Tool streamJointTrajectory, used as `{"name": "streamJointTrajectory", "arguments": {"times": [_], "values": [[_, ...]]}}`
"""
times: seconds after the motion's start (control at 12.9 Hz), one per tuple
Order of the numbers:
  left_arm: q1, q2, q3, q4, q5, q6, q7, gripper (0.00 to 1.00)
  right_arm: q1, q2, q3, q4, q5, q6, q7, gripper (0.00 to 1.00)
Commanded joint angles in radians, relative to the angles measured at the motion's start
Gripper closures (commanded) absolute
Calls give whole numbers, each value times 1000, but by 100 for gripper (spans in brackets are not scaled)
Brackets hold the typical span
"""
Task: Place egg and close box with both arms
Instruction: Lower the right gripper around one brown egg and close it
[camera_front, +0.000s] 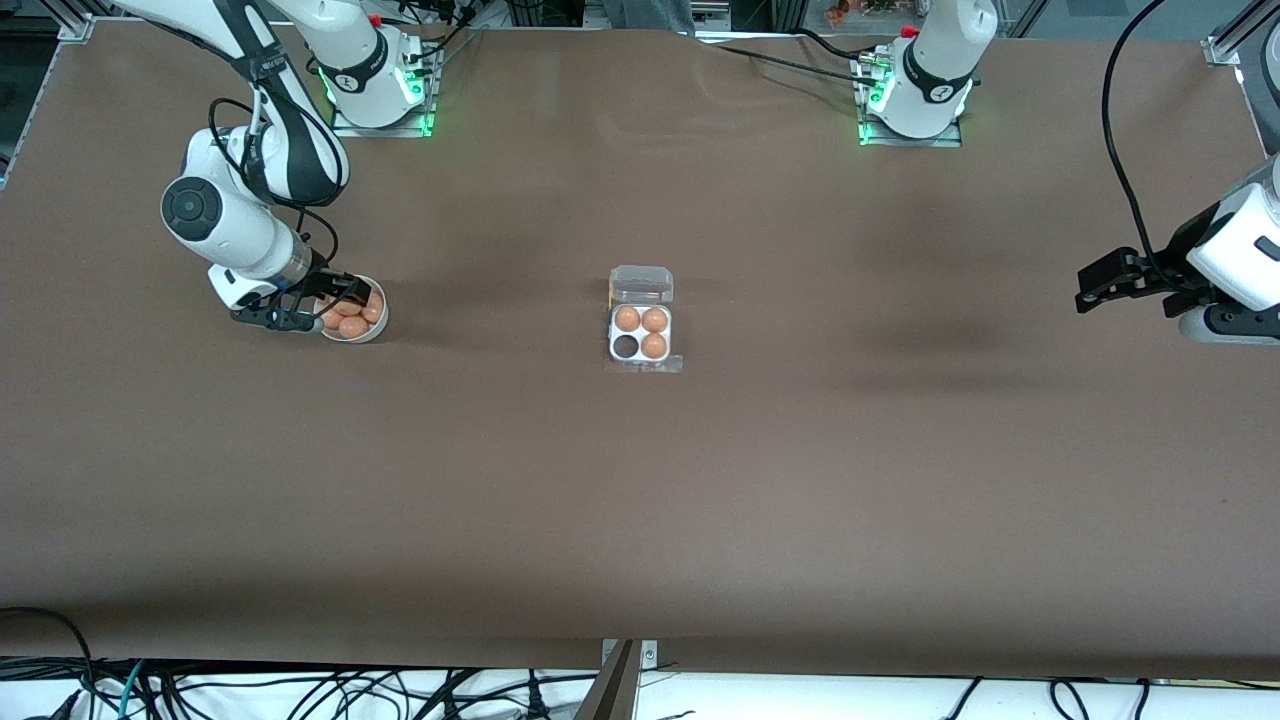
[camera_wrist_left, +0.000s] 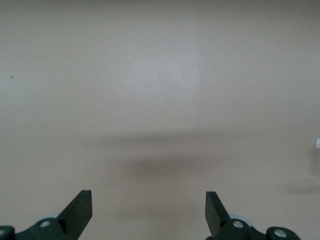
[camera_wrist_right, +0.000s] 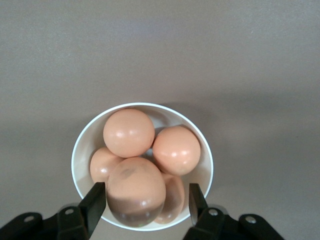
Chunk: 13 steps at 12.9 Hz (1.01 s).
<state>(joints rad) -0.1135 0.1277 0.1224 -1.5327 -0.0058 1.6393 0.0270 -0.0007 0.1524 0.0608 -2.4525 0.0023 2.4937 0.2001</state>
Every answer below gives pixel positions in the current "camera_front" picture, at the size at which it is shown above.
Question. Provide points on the clear plastic egg box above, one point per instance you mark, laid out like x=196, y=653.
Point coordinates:
x=641, y=285

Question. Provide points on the small metal bracket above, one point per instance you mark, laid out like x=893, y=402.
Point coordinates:
x=650, y=655

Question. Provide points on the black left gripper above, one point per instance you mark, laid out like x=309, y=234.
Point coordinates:
x=1172, y=266

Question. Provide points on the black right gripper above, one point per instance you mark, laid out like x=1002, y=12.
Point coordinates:
x=322, y=284

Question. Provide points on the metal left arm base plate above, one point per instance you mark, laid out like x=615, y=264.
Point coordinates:
x=910, y=142

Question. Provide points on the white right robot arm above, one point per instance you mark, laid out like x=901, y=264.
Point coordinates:
x=230, y=220

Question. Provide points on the aluminium frame corner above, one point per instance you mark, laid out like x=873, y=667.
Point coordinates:
x=1222, y=50
x=80, y=28

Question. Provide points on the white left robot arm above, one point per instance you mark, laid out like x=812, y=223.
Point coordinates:
x=935, y=70

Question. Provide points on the small orange object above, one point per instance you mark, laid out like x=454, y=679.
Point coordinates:
x=837, y=12

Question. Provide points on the dark camera pole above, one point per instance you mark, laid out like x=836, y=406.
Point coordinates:
x=612, y=695

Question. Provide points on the white round bowl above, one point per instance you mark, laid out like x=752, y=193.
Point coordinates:
x=378, y=330

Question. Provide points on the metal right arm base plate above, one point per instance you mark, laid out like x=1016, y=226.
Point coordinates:
x=380, y=132

